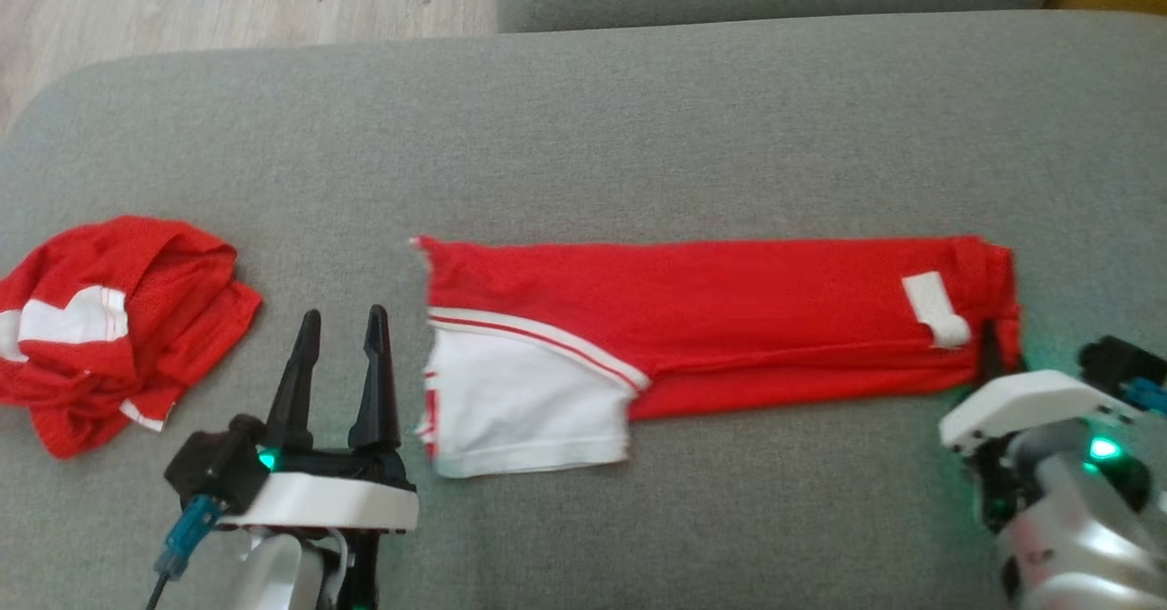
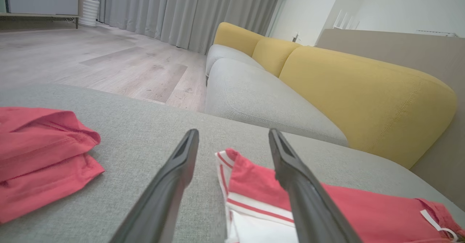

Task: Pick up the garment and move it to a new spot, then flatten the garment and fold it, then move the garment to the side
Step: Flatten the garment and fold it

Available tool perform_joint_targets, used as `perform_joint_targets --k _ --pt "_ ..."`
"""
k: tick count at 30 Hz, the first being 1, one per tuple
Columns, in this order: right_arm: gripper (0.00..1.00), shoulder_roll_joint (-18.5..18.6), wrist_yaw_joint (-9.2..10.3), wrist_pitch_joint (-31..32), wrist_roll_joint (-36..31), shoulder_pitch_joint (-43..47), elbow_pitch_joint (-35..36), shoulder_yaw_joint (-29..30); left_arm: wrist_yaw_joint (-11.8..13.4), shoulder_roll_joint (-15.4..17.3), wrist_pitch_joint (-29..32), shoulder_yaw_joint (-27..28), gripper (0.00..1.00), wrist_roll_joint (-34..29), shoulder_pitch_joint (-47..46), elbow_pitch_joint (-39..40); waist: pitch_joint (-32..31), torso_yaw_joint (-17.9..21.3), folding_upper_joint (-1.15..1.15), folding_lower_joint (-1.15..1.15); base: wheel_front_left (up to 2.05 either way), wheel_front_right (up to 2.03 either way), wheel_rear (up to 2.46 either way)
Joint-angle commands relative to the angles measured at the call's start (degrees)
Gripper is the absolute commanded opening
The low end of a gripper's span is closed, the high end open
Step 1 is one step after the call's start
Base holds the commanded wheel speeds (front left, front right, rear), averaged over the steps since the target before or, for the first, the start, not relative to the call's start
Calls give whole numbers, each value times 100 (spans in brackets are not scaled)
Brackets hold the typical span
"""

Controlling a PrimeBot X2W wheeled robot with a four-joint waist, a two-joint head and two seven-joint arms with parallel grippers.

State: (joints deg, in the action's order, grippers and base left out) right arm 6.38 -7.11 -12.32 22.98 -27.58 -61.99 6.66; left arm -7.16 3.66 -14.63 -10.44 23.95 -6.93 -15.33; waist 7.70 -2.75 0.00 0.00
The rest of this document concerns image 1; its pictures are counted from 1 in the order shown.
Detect red number 23 jersey shirt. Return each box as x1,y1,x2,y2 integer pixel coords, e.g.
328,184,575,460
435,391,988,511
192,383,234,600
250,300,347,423
408,234,1024,481

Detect red shorts with white stripes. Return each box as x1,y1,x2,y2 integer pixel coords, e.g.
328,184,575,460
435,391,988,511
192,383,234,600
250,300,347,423
0,215,263,460

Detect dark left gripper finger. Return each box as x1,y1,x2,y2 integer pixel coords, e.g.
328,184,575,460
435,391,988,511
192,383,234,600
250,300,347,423
347,304,403,453
263,309,323,454

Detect large grey sofa seat cushion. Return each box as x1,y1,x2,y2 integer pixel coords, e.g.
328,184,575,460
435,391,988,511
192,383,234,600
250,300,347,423
0,10,1167,610

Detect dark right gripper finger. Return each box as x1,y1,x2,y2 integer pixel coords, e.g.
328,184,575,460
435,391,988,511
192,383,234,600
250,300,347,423
978,321,1007,385

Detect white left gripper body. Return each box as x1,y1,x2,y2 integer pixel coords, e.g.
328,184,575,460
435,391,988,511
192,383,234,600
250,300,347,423
217,446,421,610

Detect left cable with blue connector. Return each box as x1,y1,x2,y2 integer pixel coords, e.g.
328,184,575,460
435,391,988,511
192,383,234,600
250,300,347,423
144,493,225,610

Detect cable with blue connector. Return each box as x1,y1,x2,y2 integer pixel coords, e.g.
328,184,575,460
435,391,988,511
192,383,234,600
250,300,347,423
144,493,225,610
1123,377,1167,416

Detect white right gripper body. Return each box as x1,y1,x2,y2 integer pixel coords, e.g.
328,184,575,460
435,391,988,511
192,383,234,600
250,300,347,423
938,369,1142,458

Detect right cable with blue connector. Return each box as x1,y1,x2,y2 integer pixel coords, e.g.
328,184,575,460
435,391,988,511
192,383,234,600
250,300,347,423
1123,377,1167,416

